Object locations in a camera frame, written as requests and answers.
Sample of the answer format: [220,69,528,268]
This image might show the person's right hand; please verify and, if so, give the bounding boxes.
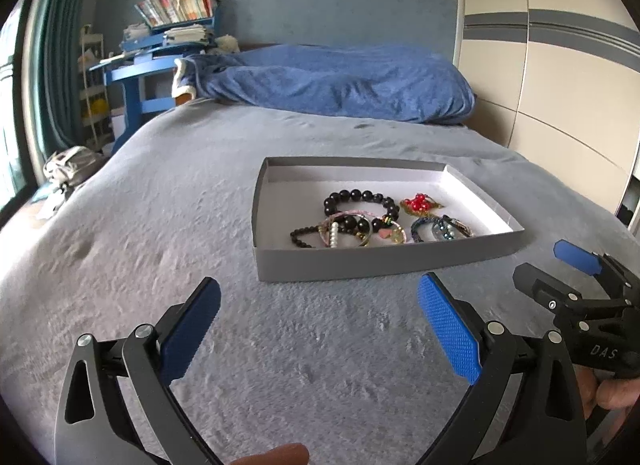
[575,364,640,446]

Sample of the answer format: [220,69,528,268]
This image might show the grey clothes pile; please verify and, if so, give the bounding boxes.
[42,146,104,192]

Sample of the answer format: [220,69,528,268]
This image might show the small black bead bracelet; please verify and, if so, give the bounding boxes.
[289,225,331,250]

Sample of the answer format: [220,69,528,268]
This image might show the blue blanket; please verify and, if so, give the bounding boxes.
[172,44,477,126]

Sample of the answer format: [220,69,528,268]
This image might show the beige wardrobe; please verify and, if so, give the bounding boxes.
[452,0,640,182]

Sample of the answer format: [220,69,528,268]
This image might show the grey cardboard box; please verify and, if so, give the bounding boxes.
[251,157,526,284]

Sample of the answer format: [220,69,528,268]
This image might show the white shelf rack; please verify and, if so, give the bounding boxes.
[76,26,117,154]

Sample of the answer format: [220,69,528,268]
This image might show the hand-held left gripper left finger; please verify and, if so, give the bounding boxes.
[52,276,223,465]

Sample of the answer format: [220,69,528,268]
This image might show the row of colourful books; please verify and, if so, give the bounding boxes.
[135,0,220,28]

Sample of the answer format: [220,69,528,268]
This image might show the stack of papers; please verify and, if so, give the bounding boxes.
[122,21,212,46]

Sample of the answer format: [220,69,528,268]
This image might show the person's left hand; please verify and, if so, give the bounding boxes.
[234,443,311,465]

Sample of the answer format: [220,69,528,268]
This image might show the blue wooden desk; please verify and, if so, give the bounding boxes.
[102,15,220,156]

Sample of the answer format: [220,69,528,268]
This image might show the pink string bracelet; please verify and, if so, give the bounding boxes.
[370,217,407,246]

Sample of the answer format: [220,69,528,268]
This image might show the dark crystal bracelet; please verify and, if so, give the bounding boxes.
[430,215,474,242]

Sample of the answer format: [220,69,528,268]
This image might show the glossy large black bead bracelet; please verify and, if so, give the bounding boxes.
[340,216,373,238]

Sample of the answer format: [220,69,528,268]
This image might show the red bead gold leaf jewelry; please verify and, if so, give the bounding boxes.
[400,192,444,218]

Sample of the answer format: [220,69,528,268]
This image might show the pink cord bracelet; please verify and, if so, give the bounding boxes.
[320,210,387,249]

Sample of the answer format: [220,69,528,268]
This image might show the blue braided bracelet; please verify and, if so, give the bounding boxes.
[409,215,452,245]

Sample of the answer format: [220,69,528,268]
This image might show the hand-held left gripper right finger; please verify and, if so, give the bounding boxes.
[418,272,588,465]

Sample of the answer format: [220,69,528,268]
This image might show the white plush toy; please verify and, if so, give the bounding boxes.
[207,34,242,54]

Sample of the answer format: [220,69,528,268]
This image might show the teal curtain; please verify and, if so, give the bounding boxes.
[21,0,102,186]

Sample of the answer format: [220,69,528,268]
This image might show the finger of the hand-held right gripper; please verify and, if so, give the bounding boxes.
[512,262,635,318]
[553,239,640,298]

